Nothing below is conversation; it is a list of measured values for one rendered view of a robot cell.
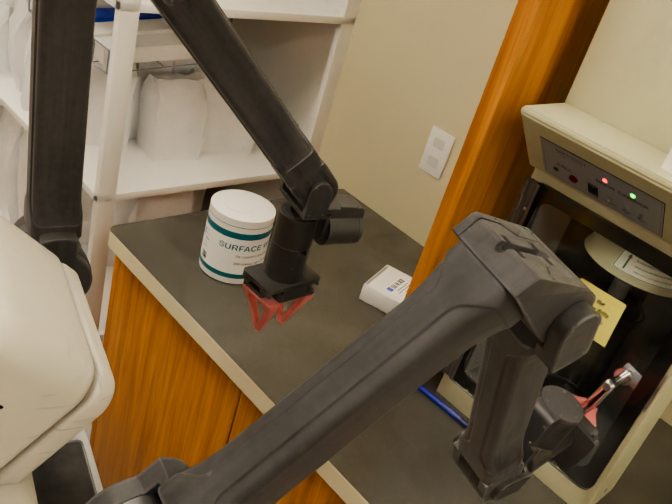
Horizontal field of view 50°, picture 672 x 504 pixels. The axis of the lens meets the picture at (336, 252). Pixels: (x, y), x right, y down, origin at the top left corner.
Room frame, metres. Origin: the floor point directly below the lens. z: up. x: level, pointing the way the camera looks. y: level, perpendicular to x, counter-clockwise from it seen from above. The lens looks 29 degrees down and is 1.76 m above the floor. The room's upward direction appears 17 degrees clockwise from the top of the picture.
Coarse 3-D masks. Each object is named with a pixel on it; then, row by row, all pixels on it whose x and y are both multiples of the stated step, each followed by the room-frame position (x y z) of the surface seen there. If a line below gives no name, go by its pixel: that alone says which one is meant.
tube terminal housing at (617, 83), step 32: (640, 0) 1.05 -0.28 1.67; (608, 32) 1.07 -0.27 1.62; (640, 32) 1.04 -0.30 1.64; (608, 64) 1.05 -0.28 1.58; (640, 64) 1.03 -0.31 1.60; (576, 96) 1.07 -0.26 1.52; (608, 96) 1.04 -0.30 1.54; (640, 96) 1.02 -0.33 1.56; (640, 128) 1.00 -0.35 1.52; (576, 192) 1.03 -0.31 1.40; (448, 384) 1.07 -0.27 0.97; (640, 416) 0.88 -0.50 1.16; (544, 480) 0.93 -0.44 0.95; (608, 480) 0.90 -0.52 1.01
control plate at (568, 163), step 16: (544, 144) 0.99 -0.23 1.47; (544, 160) 1.01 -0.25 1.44; (560, 160) 0.98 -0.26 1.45; (576, 160) 0.95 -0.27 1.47; (560, 176) 1.01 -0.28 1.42; (576, 176) 0.98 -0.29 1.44; (592, 176) 0.95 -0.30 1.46; (608, 176) 0.92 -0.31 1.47; (608, 192) 0.94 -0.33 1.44; (624, 192) 0.91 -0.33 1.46; (640, 192) 0.89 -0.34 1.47; (640, 208) 0.91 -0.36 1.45; (656, 208) 0.88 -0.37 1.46; (640, 224) 0.93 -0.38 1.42; (656, 224) 0.90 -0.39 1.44
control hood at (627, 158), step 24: (528, 120) 0.98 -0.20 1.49; (552, 120) 0.96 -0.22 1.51; (576, 120) 1.00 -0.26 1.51; (528, 144) 1.02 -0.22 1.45; (576, 144) 0.93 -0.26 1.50; (600, 144) 0.92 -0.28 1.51; (624, 144) 0.95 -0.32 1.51; (648, 144) 0.99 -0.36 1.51; (624, 168) 0.89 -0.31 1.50; (648, 168) 0.88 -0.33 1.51; (648, 192) 0.88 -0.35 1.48
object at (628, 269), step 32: (544, 192) 1.05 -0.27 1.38; (544, 224) 1.03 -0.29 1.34; (576, 224) 1.00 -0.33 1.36; (608, 224) 0.98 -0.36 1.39; (576, 256) 0.99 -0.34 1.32; (608, 256) 0.96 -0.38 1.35; (640, 256) 0.94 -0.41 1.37; (608, 288) 0.95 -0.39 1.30; (640, 288) 0.93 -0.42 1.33; (640, 320) 0.91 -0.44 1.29; (480, 352) 1.04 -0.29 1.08; (608, 352) 0.92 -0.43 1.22; (640, 352) 0.90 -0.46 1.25; (544, 384) 0.96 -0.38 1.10; (576, 384) 0.93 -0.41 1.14; (640, 384) 0.88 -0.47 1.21; (608, 416) 0.89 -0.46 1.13; (608, 448) 0.88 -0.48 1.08; (576, 480) 0.89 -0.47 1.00
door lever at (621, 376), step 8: (616, 376) 0.89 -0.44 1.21; (624, 376) 0.89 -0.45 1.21; (608, 384) 0.86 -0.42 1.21; (616, 384) 0.86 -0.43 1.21; (624, 384) 0.89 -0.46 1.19; (600, 392) 0.86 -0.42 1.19; (608, 392) 0.86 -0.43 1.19; (592, 400) 0.87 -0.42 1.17; (600, 400) 0.86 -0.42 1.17; (584, 408) 0.87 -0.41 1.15; (592, 408) 0.86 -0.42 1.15
